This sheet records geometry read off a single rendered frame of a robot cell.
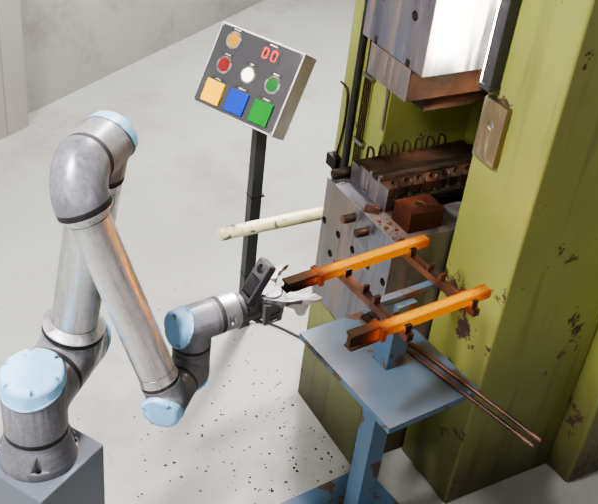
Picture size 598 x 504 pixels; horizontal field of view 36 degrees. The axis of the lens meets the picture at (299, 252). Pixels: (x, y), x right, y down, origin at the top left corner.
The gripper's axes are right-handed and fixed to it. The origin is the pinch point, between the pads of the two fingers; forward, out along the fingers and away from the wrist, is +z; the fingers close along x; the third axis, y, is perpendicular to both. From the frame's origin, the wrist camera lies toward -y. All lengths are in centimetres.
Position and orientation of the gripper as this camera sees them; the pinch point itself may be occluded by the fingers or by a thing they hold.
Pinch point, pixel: (305, 278)
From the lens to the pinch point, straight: 225.4
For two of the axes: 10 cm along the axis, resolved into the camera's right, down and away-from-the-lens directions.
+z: 8.2, -2.6, 5.1
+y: -1.0, 8.1, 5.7
